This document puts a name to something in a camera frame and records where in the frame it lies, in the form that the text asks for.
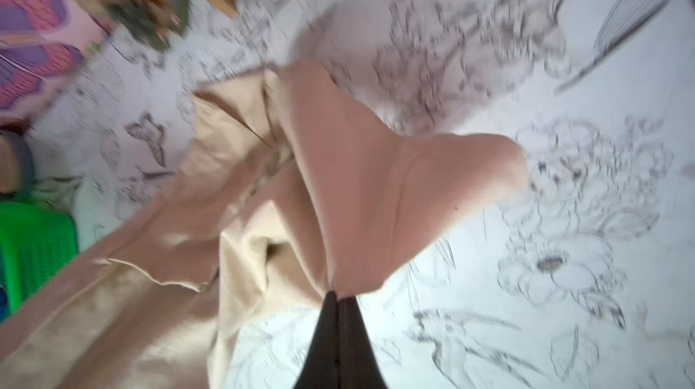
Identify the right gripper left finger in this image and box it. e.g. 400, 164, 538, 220
294, 291, 340, 389

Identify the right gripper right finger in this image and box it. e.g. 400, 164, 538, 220
340, 298, 387, 389

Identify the beige t-shirt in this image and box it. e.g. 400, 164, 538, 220
1, 62, 528, 388

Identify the green plastic laundry basket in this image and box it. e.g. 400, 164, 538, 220
1, 202, 79, 314

